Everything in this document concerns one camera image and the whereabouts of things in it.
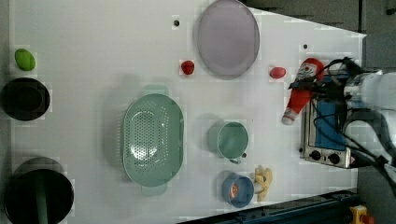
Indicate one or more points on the grey round plate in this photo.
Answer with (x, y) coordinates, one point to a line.
(228, 38)

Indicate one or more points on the yellow toy banana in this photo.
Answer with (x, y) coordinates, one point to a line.
(263, 178)

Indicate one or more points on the green oval strainer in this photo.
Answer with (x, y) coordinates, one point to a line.
(152, 140)

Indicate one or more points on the red green toy strawberry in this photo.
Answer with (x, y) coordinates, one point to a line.
(187, 67)

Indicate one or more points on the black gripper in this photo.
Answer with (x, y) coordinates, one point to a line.
(321, 87)

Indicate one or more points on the silver toaster oven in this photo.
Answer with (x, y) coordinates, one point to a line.
(323, 141)

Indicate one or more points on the red round toy fruit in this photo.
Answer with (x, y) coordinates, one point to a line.
(278, 72)

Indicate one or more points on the green mug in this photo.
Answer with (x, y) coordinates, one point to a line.
(229, 139)

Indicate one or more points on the blue cup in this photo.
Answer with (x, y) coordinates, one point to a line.
(237, 190)

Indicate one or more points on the large black pot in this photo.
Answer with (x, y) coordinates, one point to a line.
(39, 193)

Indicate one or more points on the small black bowl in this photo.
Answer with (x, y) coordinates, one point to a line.
(25, 99)

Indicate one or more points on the red plush ketchup bottle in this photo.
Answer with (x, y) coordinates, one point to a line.
(299, 99)

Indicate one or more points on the yellow red emergency button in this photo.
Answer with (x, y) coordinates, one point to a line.
(360, 215)

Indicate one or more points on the green toy fruit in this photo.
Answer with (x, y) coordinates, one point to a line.
(24, 59)

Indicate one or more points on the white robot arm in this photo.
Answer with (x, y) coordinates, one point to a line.
(369, 128)

